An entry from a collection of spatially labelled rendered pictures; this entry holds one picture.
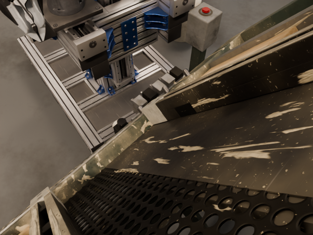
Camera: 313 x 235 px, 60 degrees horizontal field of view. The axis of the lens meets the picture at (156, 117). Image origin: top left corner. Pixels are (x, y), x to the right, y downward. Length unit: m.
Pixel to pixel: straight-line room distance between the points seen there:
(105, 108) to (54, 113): 0.50
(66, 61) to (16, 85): 0.51
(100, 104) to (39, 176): 0.62
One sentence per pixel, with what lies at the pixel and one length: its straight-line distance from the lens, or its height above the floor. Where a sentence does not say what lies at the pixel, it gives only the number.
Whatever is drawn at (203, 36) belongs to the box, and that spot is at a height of 0.85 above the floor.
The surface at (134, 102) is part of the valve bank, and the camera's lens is 1.21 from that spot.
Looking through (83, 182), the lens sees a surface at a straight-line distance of 0.93.
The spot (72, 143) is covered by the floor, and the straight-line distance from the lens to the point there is 2.05.
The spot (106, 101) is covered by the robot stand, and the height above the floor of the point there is 0.21.
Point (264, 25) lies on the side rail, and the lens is 1.26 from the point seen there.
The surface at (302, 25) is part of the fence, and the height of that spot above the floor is 1.24.
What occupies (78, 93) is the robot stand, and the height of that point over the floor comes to 0.21.
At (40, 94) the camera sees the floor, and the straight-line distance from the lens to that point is 2.40.
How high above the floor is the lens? 1.72
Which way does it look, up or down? 56 degrees down
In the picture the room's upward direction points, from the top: straight up
